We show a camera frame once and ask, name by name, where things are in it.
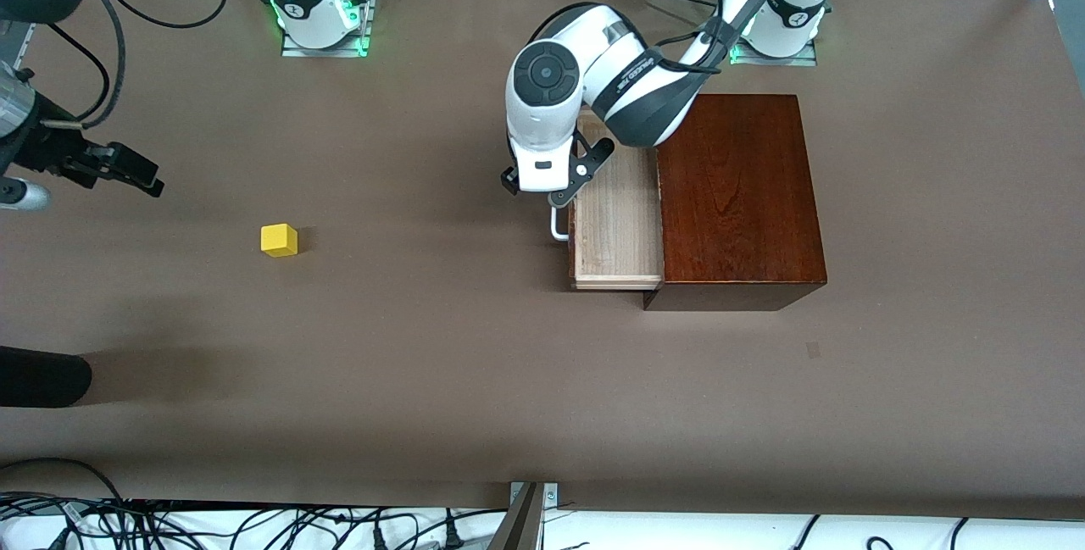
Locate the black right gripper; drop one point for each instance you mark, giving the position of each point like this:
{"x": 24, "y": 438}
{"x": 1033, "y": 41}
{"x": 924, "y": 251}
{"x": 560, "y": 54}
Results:
{"x": 44, "y": 149}

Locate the light wood drawer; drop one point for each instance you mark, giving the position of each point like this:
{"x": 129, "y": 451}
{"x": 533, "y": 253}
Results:
{"x": 614, "y": 236}

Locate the yellow block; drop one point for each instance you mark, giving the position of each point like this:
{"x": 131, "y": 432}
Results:
{"x": 280, "y": 241}

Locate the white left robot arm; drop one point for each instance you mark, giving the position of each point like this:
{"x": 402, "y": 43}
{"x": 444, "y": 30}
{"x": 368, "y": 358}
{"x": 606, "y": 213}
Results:
{"x": 542, "y": 118}

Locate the brown paper table cover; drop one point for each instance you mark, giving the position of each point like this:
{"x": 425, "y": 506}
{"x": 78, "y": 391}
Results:
{"x": 424, "y": 321}

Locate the dark brown wooden cabinet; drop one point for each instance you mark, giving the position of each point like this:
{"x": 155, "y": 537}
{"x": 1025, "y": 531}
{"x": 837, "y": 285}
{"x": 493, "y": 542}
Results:
{"x": 746, "y": 211}

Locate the black ribbed cylinder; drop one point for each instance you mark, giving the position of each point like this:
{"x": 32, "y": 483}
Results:
{"x": 42, "y": 376}

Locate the aluminium edge rail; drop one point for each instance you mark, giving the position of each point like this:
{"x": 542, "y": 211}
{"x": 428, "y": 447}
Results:
{"x": 25, "y": 40}

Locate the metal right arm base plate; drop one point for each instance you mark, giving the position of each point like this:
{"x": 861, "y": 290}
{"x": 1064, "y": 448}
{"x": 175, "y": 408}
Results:
{"x": 326, "y": 52}

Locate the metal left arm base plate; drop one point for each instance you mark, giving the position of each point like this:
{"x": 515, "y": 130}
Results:
{"x": 788, "y": 61}

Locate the white metal bracket plate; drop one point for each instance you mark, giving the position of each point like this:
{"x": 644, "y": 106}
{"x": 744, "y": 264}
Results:
{"x": 551, "y": 495}

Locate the grey metal post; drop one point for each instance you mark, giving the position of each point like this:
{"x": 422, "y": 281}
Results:
{"x": 521, "y": 524}

